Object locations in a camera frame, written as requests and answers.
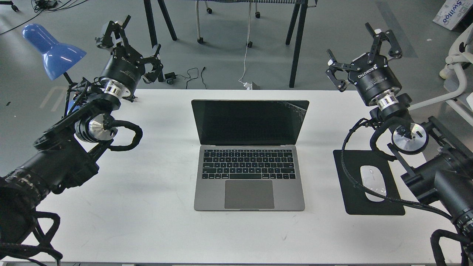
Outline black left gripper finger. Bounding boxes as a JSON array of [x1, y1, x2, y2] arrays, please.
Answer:
[[140, 44, 164, 83], [95, 15, 131, 50]]

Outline grey laptop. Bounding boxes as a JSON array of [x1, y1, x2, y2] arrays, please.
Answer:
[[191, 99, 309, 211]]

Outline black cables on floor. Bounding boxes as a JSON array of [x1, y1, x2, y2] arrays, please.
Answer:
[[0, 0, 89, 35]]

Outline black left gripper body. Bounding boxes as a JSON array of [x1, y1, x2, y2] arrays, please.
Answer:
[[99, 47, 144, 93]]

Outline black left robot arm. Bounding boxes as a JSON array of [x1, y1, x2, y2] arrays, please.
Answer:
[[0, 16, 163, 265]]

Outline white charging cable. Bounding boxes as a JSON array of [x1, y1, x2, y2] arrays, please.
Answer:
[[238, 0, 256, 90]]

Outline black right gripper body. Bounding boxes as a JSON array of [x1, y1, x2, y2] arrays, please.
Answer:
[[349, 53, 402, 106]]

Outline blue desk lamp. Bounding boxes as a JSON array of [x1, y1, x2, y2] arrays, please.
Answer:
[[22, 24, 86, 85]]

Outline black power adapter cable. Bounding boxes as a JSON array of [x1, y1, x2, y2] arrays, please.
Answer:
[[164, 66, 207, 89]]

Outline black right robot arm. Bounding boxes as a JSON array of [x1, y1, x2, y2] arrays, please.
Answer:
[[326, 23, 472, 266]]

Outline white office chair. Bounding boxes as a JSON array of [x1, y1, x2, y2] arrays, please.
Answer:
[[409, 25, 473, 126]]

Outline black table frame legs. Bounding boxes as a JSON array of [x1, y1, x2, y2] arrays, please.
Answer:
[[143, 0, 309, 89]]

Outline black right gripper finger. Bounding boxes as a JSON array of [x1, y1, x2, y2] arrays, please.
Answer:
[[326, 49, 361, 92], [365, 23, 402, 65]]

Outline white cardboard box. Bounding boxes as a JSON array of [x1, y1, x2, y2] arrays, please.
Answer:
[[432, 0, 473, 30]]

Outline black mouse pad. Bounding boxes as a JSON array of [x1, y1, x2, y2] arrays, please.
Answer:
[[333, 150, 405, 216]]

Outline white computer mouse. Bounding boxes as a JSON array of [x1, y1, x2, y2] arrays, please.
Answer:
[[360, 165, 387, 196]]

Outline rolling cart with casters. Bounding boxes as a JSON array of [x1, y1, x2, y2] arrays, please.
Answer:
[[195, 0, 261, 48]]

